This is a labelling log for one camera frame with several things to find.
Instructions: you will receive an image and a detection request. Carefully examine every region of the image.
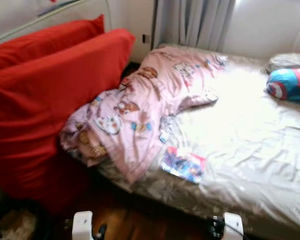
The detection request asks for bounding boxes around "red white blue bolster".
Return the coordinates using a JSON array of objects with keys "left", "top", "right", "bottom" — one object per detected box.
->
[{"left": 265, "top": 68, "right": 300, "bottom": 103}]

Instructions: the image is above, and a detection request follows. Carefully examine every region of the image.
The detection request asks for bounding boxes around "colourful anime comic book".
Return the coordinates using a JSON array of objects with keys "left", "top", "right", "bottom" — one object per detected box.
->
[{"left": 161, "top": 146, "right": 207, "bottom": 184}]

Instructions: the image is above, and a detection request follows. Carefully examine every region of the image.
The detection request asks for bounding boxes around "crumpled paper rubbish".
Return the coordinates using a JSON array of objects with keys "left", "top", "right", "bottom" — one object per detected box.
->
[{"left": 0, "top": 210, "right": 38, "bottom": 240}]

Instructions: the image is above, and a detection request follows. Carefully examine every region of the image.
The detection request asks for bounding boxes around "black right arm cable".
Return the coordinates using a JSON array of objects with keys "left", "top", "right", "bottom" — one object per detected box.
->
[{"left": 212, "top": 216, "right": 243, "bottom": 238}]

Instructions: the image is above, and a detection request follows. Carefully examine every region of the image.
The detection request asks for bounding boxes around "grey quilted upright mattress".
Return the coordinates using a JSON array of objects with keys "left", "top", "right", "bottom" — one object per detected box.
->
[{"left": 0, "top": 0, "right": 113, "bottom": 48}]

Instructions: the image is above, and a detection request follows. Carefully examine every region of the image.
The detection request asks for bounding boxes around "pink cartoon print blanket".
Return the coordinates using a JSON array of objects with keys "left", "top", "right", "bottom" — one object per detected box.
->
[{"left": 59, "top": 46, "right": 228, "bottom": 185}]

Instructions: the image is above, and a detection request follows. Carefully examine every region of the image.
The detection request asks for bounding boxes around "plain grey pillow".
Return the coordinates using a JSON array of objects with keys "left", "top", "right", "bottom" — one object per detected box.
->
[{"left": 267, "top": 52, "right": 300, "bottom": 73}]

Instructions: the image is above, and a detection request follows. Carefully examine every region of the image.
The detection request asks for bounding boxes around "black round waste bin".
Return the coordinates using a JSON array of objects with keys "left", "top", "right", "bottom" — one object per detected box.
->
[{"left": 0, "top": 200, "right": 51, "bottom": 240}]

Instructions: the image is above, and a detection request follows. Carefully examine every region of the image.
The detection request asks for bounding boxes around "red covered mattress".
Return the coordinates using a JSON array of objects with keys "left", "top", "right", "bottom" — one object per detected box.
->
[
  {"left": 0, "top": 28, "right": 136, "bottom": 201},
  {"left": 0, "top": 15, "right": 106, "bottom": 71}
]

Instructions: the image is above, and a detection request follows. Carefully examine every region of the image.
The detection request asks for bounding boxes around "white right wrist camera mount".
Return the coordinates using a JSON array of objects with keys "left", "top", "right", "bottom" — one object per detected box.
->
[{"left": 222, "top": 212, "right": 244, "bottom": 240}]

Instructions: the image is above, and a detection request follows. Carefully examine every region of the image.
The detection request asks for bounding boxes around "grey pleated curtain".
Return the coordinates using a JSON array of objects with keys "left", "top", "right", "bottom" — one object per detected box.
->
[{"left": 152, "top": 0, "right": 237, "bottom": 48}]

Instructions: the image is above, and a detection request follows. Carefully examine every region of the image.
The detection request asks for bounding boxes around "bed with grey floral sheet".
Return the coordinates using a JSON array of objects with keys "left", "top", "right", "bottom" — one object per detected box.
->
[{"left": 97, "top": 44, "right": 300, "bottom": 240}]

